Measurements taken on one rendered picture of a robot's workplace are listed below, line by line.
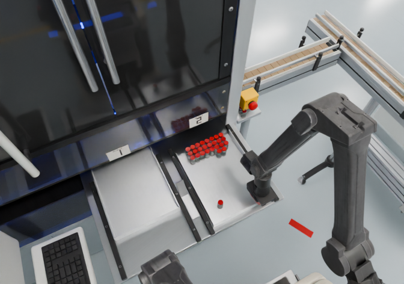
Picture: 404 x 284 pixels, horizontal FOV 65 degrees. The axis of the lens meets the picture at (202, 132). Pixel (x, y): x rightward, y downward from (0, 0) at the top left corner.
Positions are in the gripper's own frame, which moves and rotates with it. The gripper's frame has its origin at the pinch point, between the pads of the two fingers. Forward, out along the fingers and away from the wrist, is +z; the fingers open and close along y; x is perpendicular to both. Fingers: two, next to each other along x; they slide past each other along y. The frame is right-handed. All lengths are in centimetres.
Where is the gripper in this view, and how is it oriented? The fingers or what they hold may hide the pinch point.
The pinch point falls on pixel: (260, 202)
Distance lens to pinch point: 125.4
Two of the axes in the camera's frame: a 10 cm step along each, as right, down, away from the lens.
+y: -4.5, -6.4, 6.2
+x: -8.9, 3.8, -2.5
